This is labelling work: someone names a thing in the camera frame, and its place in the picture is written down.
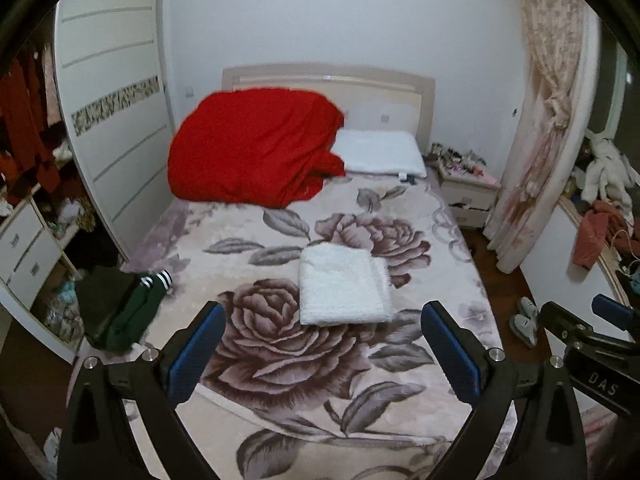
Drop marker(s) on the white nightstand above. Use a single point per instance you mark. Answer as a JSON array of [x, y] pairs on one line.
[[465, 192]]

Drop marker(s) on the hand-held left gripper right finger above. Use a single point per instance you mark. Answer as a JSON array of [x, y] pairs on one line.
[[452, 350]]

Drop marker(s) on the white drawer unit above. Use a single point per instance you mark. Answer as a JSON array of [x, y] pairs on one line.
[[25, 255]]

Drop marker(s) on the white wardrobe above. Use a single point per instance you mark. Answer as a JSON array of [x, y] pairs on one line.
[[115, 85]]

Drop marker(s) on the dark olive garment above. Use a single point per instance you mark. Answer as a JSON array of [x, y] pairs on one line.
[[100, 295]]

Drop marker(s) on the beige bed headboard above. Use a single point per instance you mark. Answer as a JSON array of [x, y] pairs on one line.
[[380, 95]]

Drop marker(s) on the pink floral curtain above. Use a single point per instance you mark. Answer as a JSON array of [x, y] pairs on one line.
[[545, 85]]

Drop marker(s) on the wall socket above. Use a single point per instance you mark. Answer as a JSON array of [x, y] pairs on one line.
[[189, 91]]

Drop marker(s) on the floral printed blanket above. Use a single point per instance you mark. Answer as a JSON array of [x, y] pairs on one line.
[[280, 360]]

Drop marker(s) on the clutter of small nightstand objects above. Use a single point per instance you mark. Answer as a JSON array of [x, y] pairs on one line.
[[457, 157]]

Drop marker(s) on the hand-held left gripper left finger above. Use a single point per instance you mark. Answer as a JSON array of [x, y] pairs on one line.
[[197, 350]]

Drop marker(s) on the white pillow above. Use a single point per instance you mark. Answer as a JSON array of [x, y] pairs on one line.
[[380, 152]]

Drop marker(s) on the white fuzzy garment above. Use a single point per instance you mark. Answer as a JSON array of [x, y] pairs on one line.
[[340, 285]]

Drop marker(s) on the orange pink garment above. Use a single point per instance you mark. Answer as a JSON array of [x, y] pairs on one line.
[[592, 235]]

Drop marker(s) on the white plush toy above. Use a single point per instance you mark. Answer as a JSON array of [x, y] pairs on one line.
[[607, 170]]

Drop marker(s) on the green garment with white stripes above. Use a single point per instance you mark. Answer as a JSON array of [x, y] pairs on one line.
[[132, 315]]

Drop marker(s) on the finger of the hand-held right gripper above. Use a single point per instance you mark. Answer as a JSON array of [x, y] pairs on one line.
[[612, 311], [562, 320]]

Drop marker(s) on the grey slipper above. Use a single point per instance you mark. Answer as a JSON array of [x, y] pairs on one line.
[[522, 331], [529, 306]]

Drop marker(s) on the red duvet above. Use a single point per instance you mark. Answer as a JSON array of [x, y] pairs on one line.
[[250, 150]]

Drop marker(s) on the red hanging clothes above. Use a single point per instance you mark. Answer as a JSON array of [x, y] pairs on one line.
[[25, 125]]

